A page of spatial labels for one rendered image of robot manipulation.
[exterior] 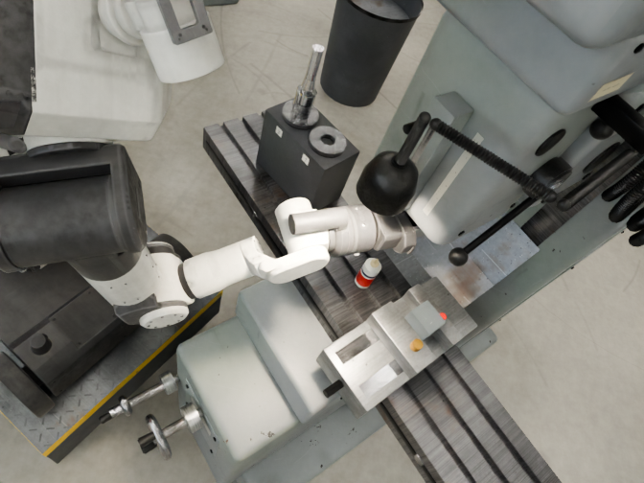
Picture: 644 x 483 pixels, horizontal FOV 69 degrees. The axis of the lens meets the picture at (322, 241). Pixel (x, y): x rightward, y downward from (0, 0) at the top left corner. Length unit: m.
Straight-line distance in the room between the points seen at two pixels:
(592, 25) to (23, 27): 0.46
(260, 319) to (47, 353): 0.56
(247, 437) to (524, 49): 0.97
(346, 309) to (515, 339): 1.52
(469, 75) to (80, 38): 0.43
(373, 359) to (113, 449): 1.17
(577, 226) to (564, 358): 1.54
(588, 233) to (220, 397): 0.91
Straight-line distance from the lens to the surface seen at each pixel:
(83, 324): 1.44
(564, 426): 2.51
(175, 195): 2.38
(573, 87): 0.53
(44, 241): 0.57
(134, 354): 1.59
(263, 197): 1.23
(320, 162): 1.09
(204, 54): 0.48
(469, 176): 0.67
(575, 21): 0.41
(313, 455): 1.76
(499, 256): 1.27
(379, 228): 0.84
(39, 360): 1.41
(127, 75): 0.56
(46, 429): 1.57
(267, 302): 1.17
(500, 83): 0.61
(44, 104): 0.53
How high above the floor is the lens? 1.90
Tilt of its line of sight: 55 degrees down
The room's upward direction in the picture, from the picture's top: 24 degrees clockwise
